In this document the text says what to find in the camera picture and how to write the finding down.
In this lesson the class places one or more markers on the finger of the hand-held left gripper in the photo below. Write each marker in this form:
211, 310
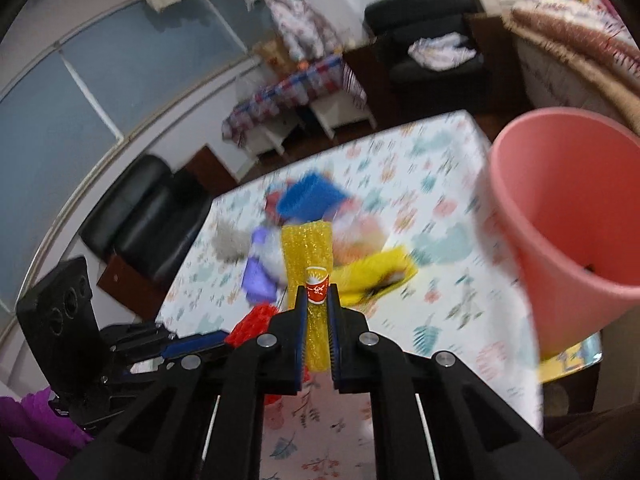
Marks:
195, 345

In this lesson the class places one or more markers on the clear bubble wrap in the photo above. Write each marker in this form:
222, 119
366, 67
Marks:
357, 237

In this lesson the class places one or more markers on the person's left forearm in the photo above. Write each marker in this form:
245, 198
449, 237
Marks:
30, 425

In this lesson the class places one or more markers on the pink plastic bin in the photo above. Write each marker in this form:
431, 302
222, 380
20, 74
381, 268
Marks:
550, 220

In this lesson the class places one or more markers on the bed with floral bedding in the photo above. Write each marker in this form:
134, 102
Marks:
570, 60

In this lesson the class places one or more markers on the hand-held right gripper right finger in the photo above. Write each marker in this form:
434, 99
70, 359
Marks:
334, 345

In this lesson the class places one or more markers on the pink white quilt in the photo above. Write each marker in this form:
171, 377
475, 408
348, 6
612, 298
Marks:
580, 17

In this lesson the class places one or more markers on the blue foam piece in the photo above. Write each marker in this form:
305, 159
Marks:
307, 197

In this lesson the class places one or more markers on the grey fuzzy ball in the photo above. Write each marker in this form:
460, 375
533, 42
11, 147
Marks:
229, 240

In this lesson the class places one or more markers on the red wrapper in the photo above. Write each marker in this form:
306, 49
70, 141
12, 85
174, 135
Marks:
271, 205

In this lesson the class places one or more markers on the black leather armchair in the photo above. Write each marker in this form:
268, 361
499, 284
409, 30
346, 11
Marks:
425, 7
140, 215

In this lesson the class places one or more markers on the floral padded jacket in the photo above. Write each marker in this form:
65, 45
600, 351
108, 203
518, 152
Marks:
300, 15

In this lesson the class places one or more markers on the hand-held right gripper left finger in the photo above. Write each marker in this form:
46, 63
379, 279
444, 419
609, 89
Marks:
301, 340

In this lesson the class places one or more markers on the small red printed paper cup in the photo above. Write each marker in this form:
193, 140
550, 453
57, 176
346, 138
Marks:
317, 287

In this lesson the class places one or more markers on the floral tablecloth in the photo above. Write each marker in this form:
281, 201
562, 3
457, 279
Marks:
440, 285

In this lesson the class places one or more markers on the yellow glitter strip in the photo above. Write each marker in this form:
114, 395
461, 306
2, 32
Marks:
305, 245

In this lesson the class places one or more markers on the white cloth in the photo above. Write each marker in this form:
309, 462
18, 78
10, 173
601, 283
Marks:
440, 52

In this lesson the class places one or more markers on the purple toy piece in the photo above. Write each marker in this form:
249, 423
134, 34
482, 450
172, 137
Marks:
257, 270

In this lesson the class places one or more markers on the checked tablecloth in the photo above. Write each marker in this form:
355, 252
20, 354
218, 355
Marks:
295, 92

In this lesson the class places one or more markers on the white stool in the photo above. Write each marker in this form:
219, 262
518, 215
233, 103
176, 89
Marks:
272, 137
342, 112

